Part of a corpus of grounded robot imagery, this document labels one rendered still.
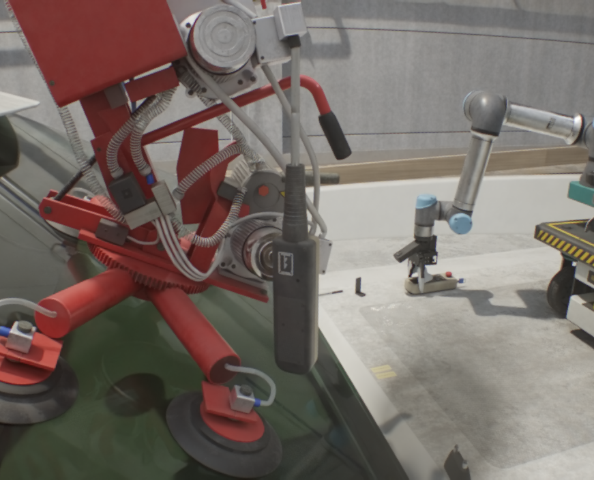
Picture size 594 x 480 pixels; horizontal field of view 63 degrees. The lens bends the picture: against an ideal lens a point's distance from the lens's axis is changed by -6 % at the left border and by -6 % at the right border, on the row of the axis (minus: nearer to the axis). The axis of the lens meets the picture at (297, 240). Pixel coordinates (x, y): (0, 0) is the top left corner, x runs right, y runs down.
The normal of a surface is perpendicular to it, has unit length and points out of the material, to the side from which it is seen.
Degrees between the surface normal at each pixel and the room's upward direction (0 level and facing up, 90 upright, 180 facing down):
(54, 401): 46
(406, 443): 36
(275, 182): 90
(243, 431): 26
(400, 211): 90
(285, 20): 81
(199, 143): 90
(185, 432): 14
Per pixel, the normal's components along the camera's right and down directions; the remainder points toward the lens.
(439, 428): 0.00, -0.94
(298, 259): -0.36, 0.31
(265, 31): 0.25, 0.17
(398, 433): -0.56, -0.71
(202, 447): 0.28, -0.79
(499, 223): 0.04, 0.33
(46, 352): 0.43, -0.88
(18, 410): 0.59, -0.65
